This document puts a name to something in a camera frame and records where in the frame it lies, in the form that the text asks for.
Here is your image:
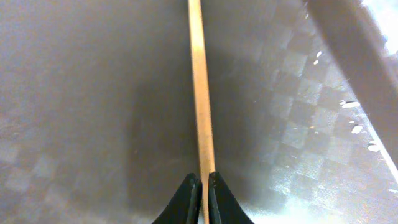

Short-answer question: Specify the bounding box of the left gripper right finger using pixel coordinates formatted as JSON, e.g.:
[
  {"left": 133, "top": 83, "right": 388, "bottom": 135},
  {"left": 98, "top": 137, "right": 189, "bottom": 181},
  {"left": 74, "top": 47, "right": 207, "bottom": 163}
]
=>
[{"left": 208, "top": 172, "right": 254, "bottom": 224}]

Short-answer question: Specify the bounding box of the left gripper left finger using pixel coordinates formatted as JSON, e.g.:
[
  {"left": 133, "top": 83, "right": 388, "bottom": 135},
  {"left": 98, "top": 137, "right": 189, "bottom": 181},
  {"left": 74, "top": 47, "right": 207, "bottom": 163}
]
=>
[{"left": 152, "top": 173, "right": 202, "bottom": 224}]

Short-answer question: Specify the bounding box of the long wooden chopstick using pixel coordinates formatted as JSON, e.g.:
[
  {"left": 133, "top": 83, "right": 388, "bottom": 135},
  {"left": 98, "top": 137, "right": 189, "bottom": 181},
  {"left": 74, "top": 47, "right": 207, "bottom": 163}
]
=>
[{"left": 188, "top": 0, "right": 215, "bottom": 224}]

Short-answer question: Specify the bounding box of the dark brown serving tray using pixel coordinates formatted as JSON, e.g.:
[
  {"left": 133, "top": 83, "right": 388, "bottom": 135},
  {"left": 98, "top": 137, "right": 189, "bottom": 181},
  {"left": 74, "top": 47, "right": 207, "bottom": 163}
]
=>
[{"left": 1, "top": 0, "right": 397, "bottom": 223}]

